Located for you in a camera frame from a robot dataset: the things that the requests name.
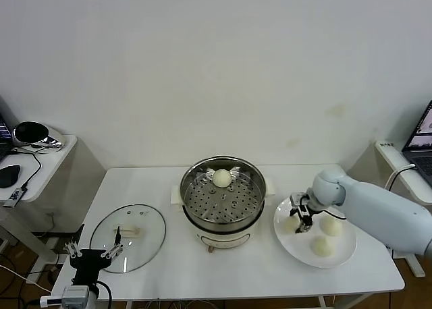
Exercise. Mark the white steamed baozi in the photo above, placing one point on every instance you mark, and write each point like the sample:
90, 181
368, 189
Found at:
330, 227
289, 226
321, 246
222, 178

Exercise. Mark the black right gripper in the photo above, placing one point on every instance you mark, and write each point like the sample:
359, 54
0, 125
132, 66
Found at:
306, 209

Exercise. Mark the silver usb hub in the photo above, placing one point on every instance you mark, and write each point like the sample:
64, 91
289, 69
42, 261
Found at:
15, 197

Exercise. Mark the white wall socket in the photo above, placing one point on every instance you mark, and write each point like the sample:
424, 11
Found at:
50, 214

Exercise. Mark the round glass pot lid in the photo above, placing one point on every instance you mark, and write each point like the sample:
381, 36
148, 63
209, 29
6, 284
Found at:
148, 234

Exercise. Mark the grey open laptop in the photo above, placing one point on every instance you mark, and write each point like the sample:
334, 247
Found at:
422, 160

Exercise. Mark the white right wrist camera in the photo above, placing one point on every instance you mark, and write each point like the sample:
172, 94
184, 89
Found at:
295, 199

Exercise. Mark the dark laptop with pink screen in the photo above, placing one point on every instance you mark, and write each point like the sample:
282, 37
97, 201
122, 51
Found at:
3, 140

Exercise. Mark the white round plate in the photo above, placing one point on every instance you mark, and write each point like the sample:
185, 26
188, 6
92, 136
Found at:
341, 251

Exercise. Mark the white box with label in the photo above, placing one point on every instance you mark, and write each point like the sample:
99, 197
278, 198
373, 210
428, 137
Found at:
386, 146

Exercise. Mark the white side table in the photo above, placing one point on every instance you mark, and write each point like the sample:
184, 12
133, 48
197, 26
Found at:
50, 167
418, 187

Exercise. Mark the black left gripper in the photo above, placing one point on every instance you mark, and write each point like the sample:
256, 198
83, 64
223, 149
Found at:
89, 260

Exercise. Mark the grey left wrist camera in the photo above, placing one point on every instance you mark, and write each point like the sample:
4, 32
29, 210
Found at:
76, 296

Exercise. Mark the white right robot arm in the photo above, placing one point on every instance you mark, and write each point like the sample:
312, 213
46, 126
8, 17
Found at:
371, 204

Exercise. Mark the chrome headset with black visor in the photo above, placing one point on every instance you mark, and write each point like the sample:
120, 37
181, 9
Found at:
30, 133

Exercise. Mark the stainless steel steamer basket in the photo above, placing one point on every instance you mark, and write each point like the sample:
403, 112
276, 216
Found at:
202, 204

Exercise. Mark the black computer mouse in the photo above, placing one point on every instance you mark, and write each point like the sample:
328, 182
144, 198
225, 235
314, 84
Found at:
8, 175

